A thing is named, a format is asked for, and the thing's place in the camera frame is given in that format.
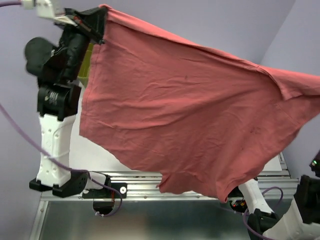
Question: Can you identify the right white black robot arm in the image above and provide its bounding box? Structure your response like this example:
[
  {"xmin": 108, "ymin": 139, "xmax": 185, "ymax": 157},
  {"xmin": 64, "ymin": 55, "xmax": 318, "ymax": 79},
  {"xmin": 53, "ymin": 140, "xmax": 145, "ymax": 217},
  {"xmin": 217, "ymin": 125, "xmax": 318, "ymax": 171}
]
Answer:
[{"xmin": 230, "ymin": 175, "xmax": 320, "ymax": 240}]

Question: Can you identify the aluminium front rail frame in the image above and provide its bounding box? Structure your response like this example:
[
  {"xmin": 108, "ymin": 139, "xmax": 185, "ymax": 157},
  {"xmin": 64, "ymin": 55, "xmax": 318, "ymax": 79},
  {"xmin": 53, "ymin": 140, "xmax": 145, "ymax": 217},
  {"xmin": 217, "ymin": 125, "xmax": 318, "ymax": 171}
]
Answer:
[{"xmin": 29, "ymin": 149, "xmax": 311, "ymax": 240}]

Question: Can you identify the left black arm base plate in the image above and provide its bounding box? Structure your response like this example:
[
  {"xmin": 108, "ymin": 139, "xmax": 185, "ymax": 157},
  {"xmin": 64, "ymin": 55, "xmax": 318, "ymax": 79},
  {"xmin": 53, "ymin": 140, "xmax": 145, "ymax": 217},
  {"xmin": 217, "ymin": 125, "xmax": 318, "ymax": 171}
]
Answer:
[{"xmin": 82, "ymin": 182, "xmax": 128, "ymax": 199}]

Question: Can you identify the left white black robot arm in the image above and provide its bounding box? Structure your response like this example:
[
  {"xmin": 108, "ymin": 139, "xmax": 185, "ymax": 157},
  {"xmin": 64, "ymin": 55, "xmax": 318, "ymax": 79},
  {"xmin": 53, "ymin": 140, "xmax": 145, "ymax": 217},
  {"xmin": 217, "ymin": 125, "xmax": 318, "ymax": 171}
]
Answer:
[{"xmin": 24, "ymin": 7, "xmax": 108, "ymax": 198}]

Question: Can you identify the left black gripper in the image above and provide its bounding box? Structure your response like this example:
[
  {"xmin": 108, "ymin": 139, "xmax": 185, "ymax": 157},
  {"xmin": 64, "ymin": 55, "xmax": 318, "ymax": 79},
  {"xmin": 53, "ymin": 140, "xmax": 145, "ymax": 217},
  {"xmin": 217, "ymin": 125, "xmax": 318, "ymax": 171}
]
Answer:
[{"xmin": 59, "ymin": 5, "xmax": 110, "ymax": 79}]

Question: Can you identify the olive green plastic bin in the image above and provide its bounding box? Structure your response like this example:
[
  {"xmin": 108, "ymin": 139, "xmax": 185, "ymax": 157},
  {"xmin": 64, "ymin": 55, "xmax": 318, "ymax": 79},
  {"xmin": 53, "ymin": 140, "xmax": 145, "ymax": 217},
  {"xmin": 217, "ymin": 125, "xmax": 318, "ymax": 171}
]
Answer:
[{"xmin": 77, "ymin": 43, "xmax": 94, "ymax": 88}]

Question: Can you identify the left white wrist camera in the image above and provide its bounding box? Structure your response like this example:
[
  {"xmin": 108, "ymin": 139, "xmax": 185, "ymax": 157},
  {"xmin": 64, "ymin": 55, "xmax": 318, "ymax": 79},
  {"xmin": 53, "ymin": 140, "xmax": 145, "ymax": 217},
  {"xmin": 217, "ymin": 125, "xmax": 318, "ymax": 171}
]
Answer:
[{"xmin": 20, "ymin": 0, "xmax": 66, "ymax": 20}]

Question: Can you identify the red t shirt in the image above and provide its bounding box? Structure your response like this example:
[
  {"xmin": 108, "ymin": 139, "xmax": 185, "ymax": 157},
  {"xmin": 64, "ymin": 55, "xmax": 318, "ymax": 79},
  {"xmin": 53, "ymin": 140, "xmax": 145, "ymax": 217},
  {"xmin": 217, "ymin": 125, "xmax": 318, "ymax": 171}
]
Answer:
[{"xmin": 79, "ymin": 5, "xmax": 320, "ymax": 202}]

